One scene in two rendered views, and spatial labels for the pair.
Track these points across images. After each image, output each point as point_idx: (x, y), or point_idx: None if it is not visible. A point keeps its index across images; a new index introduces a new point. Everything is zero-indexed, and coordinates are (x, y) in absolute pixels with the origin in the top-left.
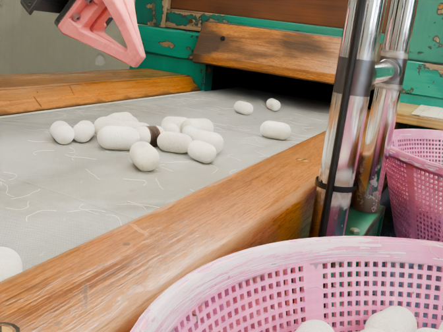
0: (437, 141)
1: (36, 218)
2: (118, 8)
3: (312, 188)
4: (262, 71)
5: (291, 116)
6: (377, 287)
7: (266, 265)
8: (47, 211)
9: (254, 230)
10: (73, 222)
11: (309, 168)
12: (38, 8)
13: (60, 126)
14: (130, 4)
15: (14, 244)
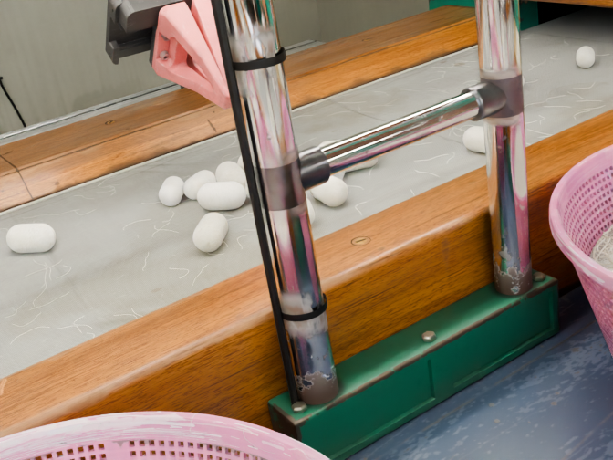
0: None
1: (22, 339)
2: (191, 45)
3: None
4: (571, 2)
5: (601, 78)
6: None
7: (53, 444)
8: (41, 329)
9: (115, 388)
10: (46, 345)
11: (340, 262)
12: (124, 55)
13: (162, 188)
14: (213, 30)
15: None
